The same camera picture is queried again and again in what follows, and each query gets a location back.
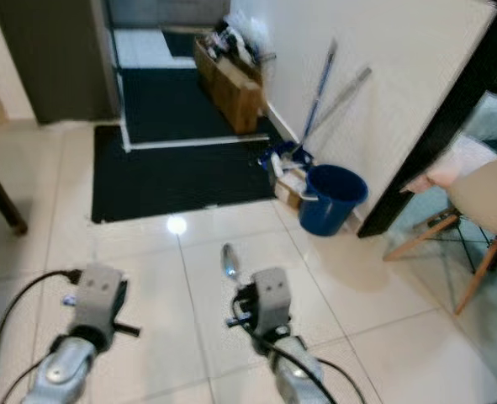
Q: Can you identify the silver metal spoon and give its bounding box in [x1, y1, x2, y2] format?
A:
[220, 242, 241, 281]

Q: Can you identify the cardboard box with white label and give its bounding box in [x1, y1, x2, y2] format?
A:
[273, 175, 313, 210]

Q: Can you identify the blue plastic bucket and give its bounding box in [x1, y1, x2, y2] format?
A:
[297, 164, 370, 237]

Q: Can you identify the white hand brush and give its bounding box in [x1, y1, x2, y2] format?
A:
[269, 160, 309, 188]

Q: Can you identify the black floor mat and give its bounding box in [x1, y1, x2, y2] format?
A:
[90, 66, 293, 224]

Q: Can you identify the blue dustpan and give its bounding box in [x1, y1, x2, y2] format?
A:
[261, 141, 313, 171]

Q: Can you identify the white tape strip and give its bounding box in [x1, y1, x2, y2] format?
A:
[114, 67, 271, 153]

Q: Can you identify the dark wooden table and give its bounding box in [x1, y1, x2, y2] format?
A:
[0, 151, 29, 237]

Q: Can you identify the printed brown cardboard box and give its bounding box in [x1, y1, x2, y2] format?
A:
[210, 59, 268, 136]

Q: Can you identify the open cardboard box with rubbish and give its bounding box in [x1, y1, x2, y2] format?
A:
[193, 29, 263, 89]

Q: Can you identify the beige chair with wooden legs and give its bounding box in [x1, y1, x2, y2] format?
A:
[383, 135, 497, 317]

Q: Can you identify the small dark kitchen mat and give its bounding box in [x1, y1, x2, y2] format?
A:
[160, 32, 199, 58]

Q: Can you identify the white plastic bag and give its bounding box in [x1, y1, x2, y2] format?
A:
[227, 8, 276, 61]

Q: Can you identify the grey refrigerator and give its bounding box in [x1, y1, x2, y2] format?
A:
[0, 0, 122, 125]

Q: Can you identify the grey kitchen cabinet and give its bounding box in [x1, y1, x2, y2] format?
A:
[109, 0, 230, 31]

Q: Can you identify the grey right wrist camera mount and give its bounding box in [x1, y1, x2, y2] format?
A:
[252, 268, 292, 334]

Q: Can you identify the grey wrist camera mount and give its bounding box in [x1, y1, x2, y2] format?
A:
[73, 265, 125, 332]
[252, 268, 292, 334]

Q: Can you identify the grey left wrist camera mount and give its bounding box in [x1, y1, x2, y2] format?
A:
[73, 265, 125, 332]

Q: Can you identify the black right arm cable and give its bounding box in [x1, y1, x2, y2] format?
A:
[246, 324, 368, 404]

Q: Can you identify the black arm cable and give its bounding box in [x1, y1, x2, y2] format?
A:
[0, 269, 86, 404]
[246, 324, 368, 404]

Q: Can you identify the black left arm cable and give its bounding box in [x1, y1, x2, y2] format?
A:
[0, 269, 86, 404]

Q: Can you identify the blue mop handle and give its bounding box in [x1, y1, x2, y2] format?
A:
[294, 38, 338, 154]

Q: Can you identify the grey broom handle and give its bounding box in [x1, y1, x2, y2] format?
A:
[303, 66, 373, 142]

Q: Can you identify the black wall corner trim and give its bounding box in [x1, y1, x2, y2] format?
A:
[357, 0, 497, 239]

